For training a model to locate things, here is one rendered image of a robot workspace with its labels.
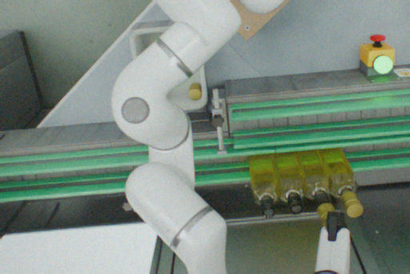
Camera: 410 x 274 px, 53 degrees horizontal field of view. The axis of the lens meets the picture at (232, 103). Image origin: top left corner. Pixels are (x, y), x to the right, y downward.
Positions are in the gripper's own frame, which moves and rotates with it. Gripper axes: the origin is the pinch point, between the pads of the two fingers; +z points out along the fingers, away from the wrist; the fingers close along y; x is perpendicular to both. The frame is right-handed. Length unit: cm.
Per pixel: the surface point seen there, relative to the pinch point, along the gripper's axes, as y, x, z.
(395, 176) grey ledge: -11.9, -13.7, 39.7
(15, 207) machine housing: -12, 92, 10
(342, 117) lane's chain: 8.2, 0.2, 34.3
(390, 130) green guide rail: 6.9, -11.3, 30.1
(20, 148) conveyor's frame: 9, 81, 9
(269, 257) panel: -12.2, 14.5, 3.3
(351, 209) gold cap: 0.4, -2.7, 5.9
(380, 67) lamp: 19.9, -9.1, 39.6
